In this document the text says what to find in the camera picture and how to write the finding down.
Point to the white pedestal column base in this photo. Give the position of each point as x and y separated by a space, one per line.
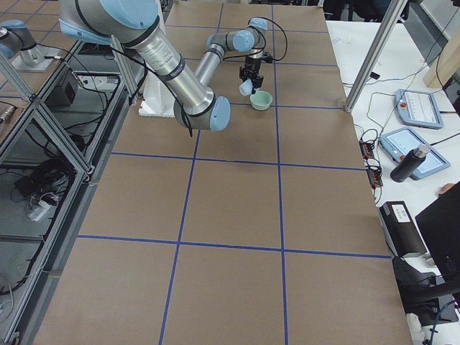
158 100

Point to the aluminium frame post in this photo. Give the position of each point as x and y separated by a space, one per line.
386 27

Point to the pale green ceramic bowl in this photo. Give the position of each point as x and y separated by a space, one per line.
261 100

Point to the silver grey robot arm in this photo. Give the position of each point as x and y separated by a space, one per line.
136 24

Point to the blue teach pendant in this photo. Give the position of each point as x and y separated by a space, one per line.
417 108
404 142

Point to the black rectangular box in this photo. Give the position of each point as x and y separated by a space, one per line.
400 230

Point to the black water bottle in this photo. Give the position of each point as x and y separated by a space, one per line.
410 163

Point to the orange black electronics board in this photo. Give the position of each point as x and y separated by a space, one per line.
371 163

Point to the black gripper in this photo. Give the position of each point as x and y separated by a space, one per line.
250 67

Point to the light blue plastic cup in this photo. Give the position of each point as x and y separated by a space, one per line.
246 87

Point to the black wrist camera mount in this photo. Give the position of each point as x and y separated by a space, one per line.
267 58

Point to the near blue teach pendant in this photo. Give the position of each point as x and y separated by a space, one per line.
404 142

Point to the far blue teach pendant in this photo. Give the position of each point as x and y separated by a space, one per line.
417 108

